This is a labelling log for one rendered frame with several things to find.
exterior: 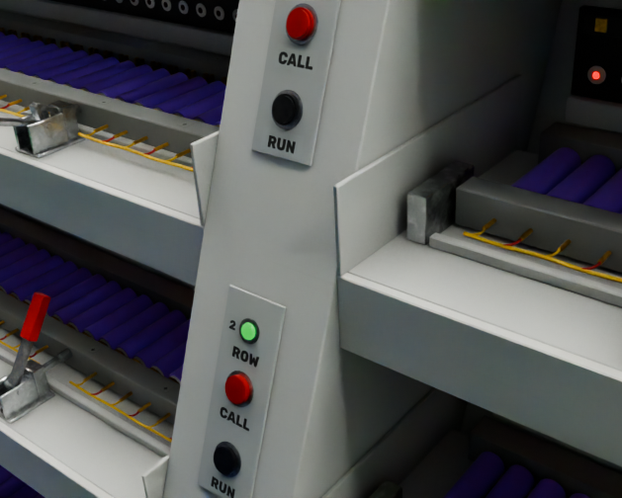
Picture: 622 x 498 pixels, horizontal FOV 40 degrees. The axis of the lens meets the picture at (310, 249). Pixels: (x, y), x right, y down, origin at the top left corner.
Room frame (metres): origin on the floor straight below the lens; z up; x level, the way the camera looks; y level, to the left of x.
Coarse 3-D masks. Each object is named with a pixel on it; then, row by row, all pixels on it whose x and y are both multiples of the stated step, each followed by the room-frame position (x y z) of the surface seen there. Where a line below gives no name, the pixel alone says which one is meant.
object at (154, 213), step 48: (0, 0) 0.88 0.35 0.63; (48, 0) 0.84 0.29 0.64; (0, 144) 0.60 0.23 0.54; (96, 144) 0.59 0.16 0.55; (192, 144) 0.46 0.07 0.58; (0, 192) 0.60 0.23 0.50; (48, 192) 0.56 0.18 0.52; (96, 192) 0.53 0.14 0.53; (144, 192) 0.52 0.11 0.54; (192, 192) 0.51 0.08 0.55; (96, 240) 0.54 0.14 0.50; (144, 240) 0.51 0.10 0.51; (192, 240) 0.48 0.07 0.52
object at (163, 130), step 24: (0, 72) 0.68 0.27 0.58; (0, 96) 0.66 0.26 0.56; (24, 96) 0.65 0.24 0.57; (48, 96) 0.63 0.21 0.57; (72, 96) 0.62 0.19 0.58; (96, 96) 0.62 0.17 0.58; (96, 120) 0.60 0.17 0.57; (120, 120) 0.58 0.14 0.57; (144, 120) 0.57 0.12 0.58; (168, 120) 0.57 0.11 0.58; (192, 120) 0.56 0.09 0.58; (168, 144) 0.56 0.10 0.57; (192, 168) 0.52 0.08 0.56
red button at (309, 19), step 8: (296, 8) 0.44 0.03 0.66; (304, 8) 0.44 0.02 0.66; (288, 16) 0.44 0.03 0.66; (296, 16) 0.44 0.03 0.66; (304, 16) 0.44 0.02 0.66; (288, 24) 0.44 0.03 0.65; (296, 24) 0.44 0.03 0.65; (304, 24) 0.44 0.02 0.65; (312, 24) 0.44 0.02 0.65; (288, 32) 0.44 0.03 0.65; (296, 32) 0.44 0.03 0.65; (304, 32) 0.44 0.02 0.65
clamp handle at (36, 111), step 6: (30, 108) 0.58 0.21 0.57; (36, 108) 0.58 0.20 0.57; (36, 114) 0.58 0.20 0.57; (42, 114) 0.58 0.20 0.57; (0, 120) 0.56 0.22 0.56; (6, 120) 0.56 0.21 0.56; (12, 120) 0.57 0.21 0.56; (18, 120) 0.57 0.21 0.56; (24, 120) 0.57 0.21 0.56; (30, 120) 0.58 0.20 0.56; (36, 120) 0.58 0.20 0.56
